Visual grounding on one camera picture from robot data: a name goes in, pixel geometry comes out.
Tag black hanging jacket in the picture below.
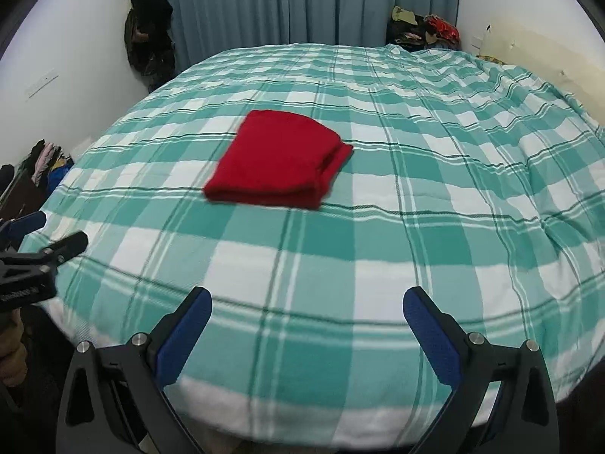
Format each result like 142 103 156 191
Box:
124 0 177 93

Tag hanging clothes on rack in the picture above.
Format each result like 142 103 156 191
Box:
0 139 75 228

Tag blue-grey curtain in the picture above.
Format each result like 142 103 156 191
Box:
144 0 461 74

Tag cream headboard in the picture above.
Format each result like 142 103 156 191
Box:
477 18 605 128

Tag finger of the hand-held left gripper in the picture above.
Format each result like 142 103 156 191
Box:
42 231 90 266
0 212 48 250

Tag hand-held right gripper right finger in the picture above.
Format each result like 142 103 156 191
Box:
402 286 561 454

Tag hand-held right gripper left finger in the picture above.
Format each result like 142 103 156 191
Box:
56 286 213 454

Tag red sweater with white print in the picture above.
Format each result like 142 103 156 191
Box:
203 110 354 211

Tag person's left hand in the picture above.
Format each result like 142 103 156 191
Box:
0 311 29 389

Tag green and white plaid blanket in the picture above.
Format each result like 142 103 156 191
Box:
19 42 605 440

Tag pile of mixed clothes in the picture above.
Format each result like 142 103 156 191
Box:
385 6 461 53

